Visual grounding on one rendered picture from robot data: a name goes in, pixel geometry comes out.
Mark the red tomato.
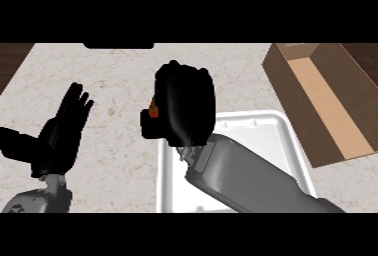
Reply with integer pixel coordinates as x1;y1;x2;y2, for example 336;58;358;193
147;97;160;119

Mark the white plastic tray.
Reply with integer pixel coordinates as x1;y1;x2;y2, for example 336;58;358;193
155;110;318;214

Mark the brown cardboard box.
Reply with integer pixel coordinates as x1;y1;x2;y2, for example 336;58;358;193
261;43;378;169

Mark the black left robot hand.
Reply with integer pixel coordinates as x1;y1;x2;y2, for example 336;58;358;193
0;81;95;179

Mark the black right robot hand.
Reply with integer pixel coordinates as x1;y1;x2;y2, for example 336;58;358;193
138;59;217;148

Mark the black appliance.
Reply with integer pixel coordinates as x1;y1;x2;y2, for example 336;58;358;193
81;43;156;50

